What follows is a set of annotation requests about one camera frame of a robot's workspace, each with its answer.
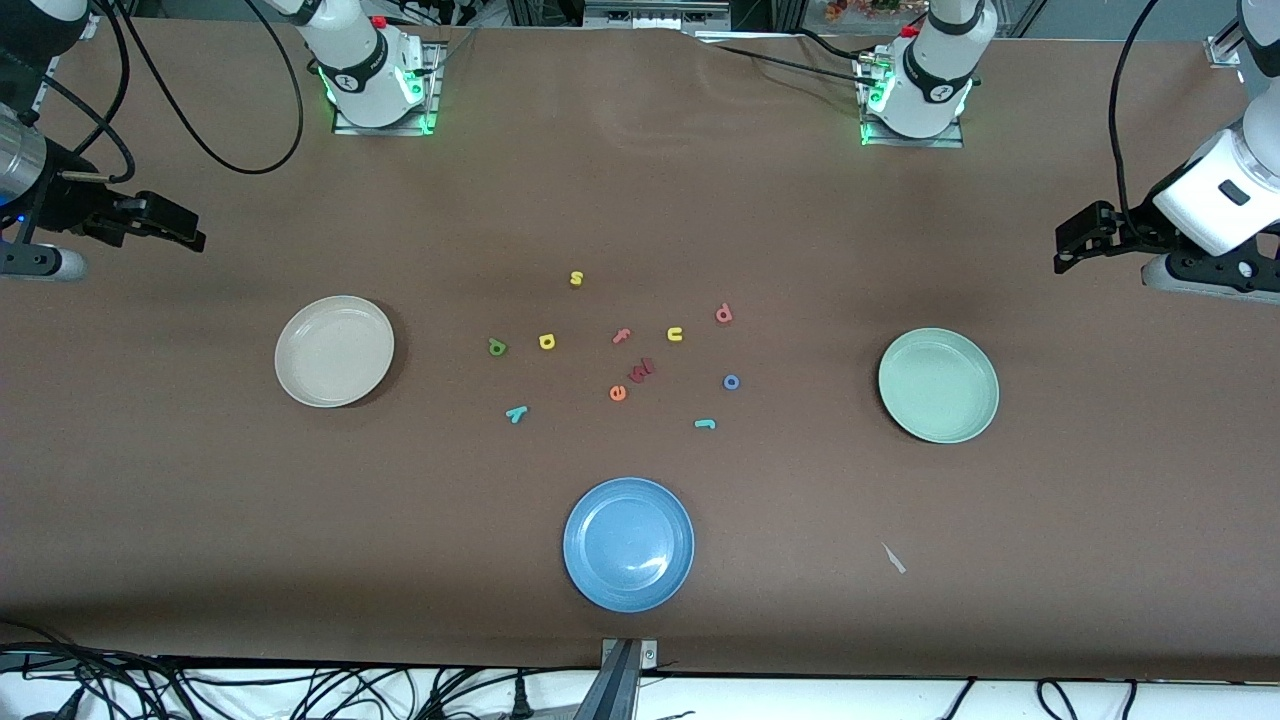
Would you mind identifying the light green plate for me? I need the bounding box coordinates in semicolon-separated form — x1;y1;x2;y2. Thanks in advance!
878;327;1000;445

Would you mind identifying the beige brown plate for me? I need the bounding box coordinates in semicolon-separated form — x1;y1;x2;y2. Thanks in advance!
274;295;396;409

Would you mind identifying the brown table mat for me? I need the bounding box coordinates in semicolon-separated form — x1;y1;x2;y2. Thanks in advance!
0;18;1280;683

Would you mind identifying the grey power strip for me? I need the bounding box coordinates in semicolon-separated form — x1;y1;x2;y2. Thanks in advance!
583;0;733;31

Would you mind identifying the blue plate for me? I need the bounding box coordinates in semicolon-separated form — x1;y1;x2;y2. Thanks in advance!
562;477;696;613

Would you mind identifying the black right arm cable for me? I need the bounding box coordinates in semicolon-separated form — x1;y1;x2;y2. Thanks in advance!
92;0;306;176

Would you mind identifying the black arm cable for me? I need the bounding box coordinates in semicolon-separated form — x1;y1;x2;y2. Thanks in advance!
1107;0;1171;221
92;0;306;176

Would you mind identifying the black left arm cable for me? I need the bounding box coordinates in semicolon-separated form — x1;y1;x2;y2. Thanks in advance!
1107;0;1171;221

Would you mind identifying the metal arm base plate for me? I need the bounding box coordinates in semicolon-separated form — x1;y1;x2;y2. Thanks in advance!
860;55;966;149
332;40;442;136

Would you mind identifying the black cable on table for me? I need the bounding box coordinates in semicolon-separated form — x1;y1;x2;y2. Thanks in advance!
700;28;886;89

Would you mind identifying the black floor cable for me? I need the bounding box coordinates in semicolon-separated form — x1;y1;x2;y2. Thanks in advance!
0;620;216;720

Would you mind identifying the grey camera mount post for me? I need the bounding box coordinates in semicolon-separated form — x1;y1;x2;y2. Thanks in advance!
598;638;659;720

